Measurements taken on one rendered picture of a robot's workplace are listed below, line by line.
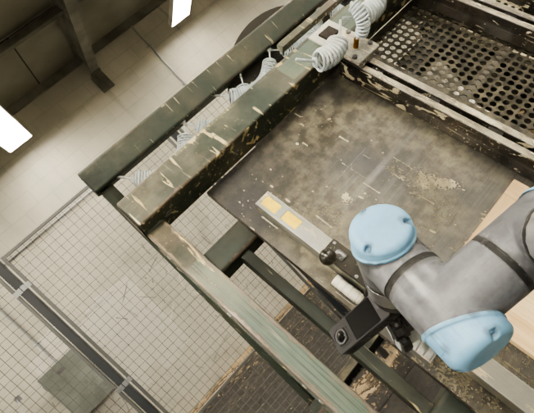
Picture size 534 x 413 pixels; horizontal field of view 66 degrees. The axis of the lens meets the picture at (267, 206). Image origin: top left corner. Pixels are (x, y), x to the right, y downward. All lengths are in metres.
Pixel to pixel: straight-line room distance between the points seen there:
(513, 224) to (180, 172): 0.83
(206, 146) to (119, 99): 4.84
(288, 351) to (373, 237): 0.52
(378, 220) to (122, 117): 5.48
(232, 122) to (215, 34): 5.25
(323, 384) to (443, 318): 0.52
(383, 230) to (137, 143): 1.27
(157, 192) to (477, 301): 0.83
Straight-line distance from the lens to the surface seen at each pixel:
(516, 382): 1.04
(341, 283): 1.01
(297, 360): 0.95
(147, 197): 1.10
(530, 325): 1.10
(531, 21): 1.60
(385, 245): 0.47
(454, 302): 0.46
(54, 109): 6.00
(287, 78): 1.27
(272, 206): 1.08
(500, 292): 0.47
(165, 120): 1.67
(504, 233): 0.48
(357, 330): 0.66
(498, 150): 1.26
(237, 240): 1.13
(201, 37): 6.35
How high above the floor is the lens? 1.81
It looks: 6 degrees down
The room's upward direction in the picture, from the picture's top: 43 degrees counter-clockwise
